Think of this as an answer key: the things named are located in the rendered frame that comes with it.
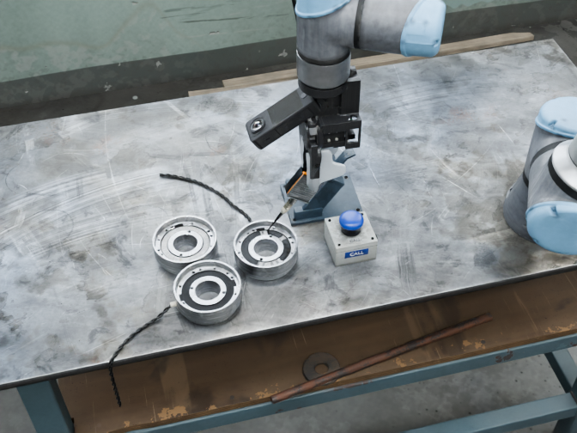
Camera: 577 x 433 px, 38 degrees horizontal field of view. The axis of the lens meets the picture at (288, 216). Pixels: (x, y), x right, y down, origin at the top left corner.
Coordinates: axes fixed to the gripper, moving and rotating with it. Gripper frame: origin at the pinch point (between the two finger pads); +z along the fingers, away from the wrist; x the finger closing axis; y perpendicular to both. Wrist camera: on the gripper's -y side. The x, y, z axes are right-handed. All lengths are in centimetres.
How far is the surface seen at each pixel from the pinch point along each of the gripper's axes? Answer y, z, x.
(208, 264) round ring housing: -17.5, 9.6, -5.7
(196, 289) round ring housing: -20.0, 10.7, -9.7
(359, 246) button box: 6.9, 9.2, -7.5
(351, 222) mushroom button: 6.0, 5.7, -5.2
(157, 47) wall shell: -20, 78, 156
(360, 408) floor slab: 16, 93, 12
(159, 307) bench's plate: -26.1, 13.1, -10.0
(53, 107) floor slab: -59, 93, 150
